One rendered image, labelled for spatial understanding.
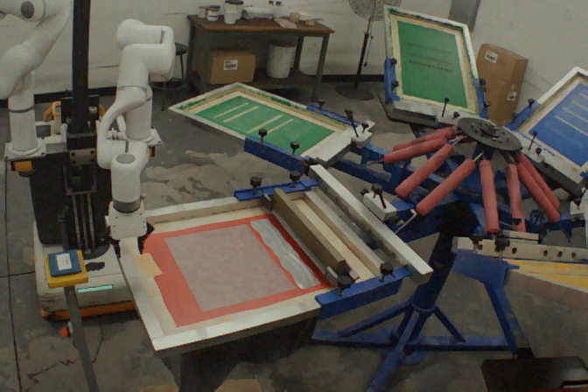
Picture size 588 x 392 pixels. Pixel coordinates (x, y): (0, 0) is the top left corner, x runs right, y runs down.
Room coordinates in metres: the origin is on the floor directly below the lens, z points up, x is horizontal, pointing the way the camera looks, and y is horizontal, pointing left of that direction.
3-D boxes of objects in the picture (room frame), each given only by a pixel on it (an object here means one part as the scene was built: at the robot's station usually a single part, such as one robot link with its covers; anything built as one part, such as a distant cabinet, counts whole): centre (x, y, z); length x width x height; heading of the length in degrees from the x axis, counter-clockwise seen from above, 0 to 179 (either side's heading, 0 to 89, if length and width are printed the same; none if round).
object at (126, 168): (0.98, 0.41, 1.31); 0.15 x 0.10 x 0.11; 18
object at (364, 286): (1.07, -0.26, 0.98); 0.30 x 0.05 x 0.07; 125
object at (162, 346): (1.16, 0.10, 0.97); 0.79 x 0.58 x 0.04; 125
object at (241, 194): (1.52, 0.06, 0.98); 0.30 x 0.05 x 0.07; 125
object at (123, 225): (0.95, 0.41, 1.18); 0.10 x 0.07 x 0.11; 125
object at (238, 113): (2.14, 0.05, 1.05); 1.08 x 0.61 x 0.23; 65
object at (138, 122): (1.50, 0.59, 1.21); 0.16 x 0.13 x 0.15; 32
